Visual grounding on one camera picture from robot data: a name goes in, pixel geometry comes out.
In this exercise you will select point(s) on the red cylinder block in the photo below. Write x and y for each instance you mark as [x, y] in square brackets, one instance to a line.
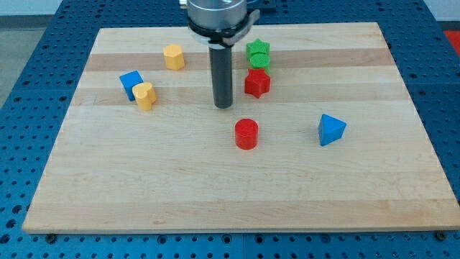
[246, 134]

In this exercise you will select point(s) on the yellow heart block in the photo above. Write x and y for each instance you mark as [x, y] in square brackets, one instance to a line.
[145, 96]

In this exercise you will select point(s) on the wooden board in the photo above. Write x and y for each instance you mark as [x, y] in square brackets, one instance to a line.
[115, 169]

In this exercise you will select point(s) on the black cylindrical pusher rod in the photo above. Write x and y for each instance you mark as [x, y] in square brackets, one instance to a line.
[221, 75]

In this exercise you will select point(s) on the blue triangular prism block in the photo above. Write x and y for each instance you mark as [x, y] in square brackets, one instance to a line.
[330, 129]

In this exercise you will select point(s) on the blue cube block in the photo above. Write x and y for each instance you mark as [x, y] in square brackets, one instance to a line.
[129, 81]

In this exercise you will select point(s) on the yellow hexagon block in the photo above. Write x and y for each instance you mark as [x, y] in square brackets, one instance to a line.
[174, 58]

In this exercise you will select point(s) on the green cylinder block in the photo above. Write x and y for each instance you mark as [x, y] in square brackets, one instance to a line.
[259, 61]

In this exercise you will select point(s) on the green star block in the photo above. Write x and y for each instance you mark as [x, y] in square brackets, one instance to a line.
[257, 47]

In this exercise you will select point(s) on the red star block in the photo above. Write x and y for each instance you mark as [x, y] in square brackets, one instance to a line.
[257, 82]

